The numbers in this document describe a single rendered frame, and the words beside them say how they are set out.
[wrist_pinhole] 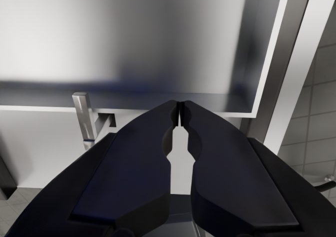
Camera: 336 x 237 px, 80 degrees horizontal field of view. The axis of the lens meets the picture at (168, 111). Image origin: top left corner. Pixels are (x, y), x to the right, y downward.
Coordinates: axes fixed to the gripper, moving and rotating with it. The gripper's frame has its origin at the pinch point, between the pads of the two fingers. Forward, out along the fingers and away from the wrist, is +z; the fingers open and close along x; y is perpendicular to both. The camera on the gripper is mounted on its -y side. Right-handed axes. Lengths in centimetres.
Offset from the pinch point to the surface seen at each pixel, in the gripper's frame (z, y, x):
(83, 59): 5.8, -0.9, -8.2
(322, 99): 94, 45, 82
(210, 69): 5.8, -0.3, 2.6
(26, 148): 6.1, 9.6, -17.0
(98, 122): 4.2, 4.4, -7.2
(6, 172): 5.6, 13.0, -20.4
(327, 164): 94, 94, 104
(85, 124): 1.7, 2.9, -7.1
